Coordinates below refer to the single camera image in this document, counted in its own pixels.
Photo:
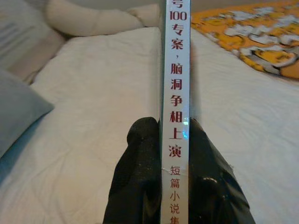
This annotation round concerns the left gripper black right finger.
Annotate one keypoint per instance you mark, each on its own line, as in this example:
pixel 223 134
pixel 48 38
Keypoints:
pixel 210 186

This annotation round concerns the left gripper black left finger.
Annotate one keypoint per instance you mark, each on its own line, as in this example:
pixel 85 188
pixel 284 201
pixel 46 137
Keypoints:
pixel 135 175

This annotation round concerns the dark book with red cover print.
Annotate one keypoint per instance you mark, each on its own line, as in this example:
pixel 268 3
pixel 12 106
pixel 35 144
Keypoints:
pixel 176 93

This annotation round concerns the orange yellow cartoon blanket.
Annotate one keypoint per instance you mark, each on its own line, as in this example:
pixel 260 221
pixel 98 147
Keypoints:
pixel 233 32

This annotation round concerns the white quilted mattress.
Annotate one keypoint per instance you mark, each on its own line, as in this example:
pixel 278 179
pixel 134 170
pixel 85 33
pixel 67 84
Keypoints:
pixel 93 105

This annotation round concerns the grey pillow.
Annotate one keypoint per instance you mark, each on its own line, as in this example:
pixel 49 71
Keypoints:
pixel 18 112

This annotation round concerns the beige knotted long pillow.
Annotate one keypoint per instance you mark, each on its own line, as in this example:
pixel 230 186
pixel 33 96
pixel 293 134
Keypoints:
pixel 77 21

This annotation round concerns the beige patterned cushion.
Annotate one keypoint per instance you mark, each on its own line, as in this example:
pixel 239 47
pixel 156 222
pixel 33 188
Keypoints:
pixel 21 42

